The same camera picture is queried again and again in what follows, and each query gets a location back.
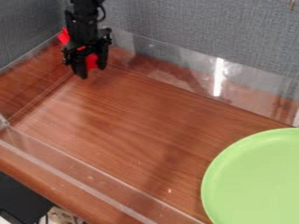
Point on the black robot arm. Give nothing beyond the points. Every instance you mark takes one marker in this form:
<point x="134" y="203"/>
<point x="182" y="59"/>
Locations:
<point x="89" y="7"/>

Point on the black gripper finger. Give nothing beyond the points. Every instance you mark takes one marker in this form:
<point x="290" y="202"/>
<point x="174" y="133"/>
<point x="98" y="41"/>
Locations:
<point x="79" y="65"/>
<point x="102" y="52"/>

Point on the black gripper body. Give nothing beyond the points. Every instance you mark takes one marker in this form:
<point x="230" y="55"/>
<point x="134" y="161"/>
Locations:
<point x="83" y="30"/>

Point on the red plastic block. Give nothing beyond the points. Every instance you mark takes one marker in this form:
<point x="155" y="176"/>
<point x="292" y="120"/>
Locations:
<point x="70" y="48"/>

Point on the clear acrylic barrier wall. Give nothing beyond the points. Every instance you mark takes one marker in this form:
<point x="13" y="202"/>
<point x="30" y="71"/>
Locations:
<point x="115" y="146"/>

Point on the white power strip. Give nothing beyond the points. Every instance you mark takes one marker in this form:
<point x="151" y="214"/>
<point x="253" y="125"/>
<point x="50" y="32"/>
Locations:
<point x="61" y="216"/>

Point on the green plate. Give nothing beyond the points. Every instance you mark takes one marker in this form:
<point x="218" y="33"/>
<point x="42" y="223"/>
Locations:
<point x="250" y="185"/>

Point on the black box under table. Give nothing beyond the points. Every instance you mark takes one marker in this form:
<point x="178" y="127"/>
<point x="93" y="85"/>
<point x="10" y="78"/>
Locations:
<point x="25" y="204"/>

